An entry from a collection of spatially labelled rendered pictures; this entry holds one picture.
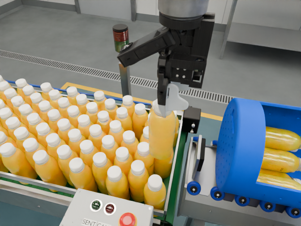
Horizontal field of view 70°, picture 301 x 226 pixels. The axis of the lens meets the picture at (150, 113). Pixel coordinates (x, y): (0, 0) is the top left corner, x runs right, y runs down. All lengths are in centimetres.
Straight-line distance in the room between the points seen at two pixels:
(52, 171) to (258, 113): 62
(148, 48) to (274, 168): 54
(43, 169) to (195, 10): 61
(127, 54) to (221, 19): 367
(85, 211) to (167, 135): 27
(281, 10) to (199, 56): 367
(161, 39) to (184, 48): 4
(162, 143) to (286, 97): 250
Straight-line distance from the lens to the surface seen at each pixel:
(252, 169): 59
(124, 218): 54
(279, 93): 295
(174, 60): 37
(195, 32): 36
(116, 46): 95
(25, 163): 84
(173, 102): 42
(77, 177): 69
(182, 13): 33
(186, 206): 82
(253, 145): 57
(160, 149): 55
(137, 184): 66
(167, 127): 49
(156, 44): 37
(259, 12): 400
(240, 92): 277
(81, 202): 59
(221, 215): 83
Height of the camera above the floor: 162
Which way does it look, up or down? 45 degrees down
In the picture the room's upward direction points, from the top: straight up
